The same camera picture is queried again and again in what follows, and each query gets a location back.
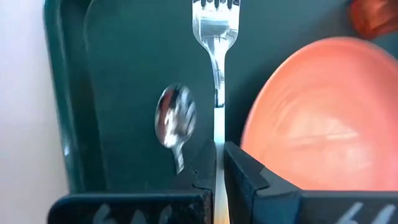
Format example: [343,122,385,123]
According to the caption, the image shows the dark green plastic tray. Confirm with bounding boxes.
[43,0,398,200]

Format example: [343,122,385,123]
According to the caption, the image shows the steel fork orange handle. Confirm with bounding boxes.
[192,0,241,224]

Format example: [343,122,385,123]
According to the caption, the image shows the red faceted plastic cup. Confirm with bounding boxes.
[349,0,398,40]

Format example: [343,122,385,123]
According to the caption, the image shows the orange round plate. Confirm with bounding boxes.
[240,36,398,192]

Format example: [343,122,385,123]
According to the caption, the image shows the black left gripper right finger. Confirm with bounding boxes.
[223,141,398,224]

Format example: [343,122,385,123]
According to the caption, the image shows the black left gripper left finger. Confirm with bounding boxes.
[46,139,218,224]

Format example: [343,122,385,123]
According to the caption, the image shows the steel spoon orange handle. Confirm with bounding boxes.
[154,83,198,175]

